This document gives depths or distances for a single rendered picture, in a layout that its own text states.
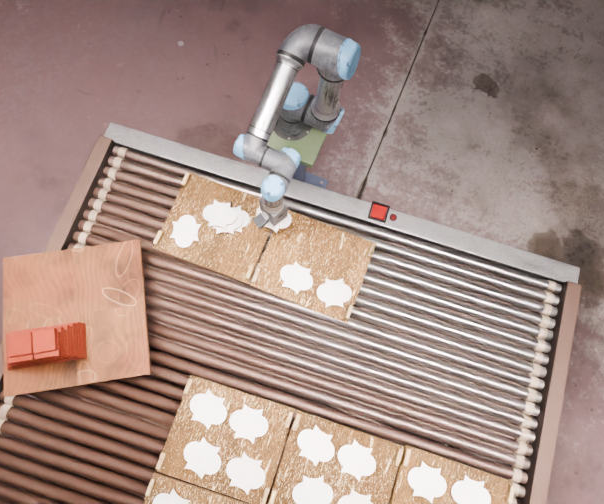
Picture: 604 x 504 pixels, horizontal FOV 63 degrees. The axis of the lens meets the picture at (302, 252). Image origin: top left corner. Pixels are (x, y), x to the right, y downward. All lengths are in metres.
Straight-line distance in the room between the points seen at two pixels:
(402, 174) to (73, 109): 2.13
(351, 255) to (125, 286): 0.88
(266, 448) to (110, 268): 0.88
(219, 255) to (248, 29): 2.05
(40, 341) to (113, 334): 0.27
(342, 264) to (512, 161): 1.80
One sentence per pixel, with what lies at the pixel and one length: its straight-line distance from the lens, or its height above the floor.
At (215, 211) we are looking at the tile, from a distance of 2.01.
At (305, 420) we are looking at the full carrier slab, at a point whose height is 0.94.
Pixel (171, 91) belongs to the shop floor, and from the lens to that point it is 3.46.
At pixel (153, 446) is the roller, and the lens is 2.00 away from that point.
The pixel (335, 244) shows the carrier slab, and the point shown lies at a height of 0.94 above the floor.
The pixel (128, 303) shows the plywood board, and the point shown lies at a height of 1.04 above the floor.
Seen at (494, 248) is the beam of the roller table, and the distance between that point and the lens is 2.19.
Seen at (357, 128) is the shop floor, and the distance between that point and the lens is 3.29.
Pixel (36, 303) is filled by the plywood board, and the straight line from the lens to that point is 2.04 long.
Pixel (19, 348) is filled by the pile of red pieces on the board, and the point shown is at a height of 1.27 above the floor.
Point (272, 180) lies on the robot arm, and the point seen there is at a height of 1.39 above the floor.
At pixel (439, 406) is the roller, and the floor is 0.92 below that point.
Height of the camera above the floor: 2.85
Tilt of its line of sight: 75 degrees down
